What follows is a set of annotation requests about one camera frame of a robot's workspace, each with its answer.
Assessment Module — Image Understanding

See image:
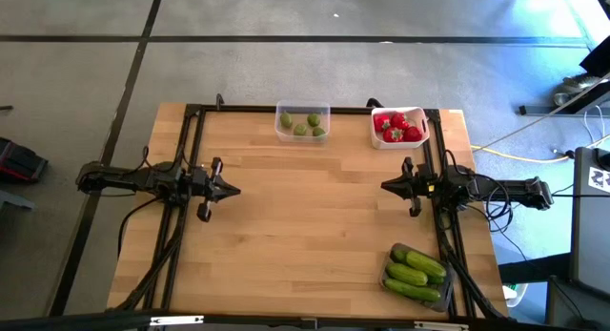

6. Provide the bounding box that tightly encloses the yellow cable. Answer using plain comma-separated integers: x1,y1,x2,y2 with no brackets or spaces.
470,133,610,165

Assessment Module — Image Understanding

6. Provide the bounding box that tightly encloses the white plastic basket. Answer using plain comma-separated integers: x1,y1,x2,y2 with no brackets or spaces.
370,106,431,151

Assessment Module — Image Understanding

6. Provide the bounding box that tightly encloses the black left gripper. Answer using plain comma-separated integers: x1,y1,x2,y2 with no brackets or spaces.
190,157,242,222

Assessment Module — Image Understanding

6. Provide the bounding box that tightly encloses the clear plastic basket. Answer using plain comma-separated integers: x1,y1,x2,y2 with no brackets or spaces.
274,99,332,144

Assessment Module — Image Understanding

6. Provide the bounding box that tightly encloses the black floor stand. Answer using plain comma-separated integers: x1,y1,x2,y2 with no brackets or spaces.
518,49,610,117

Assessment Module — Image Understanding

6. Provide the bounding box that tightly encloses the black aluminium table frame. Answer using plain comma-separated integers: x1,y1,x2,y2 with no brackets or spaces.
113,93,514,331

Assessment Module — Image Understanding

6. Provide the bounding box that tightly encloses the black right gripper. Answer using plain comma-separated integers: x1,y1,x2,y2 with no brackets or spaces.
380,157,438,217

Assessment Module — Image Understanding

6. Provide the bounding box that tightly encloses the grey plastic basket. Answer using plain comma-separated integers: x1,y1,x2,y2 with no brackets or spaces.
378,242,458,313

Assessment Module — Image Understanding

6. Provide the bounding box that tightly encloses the red and black case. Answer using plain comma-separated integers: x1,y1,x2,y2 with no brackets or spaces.
0,136,50,184

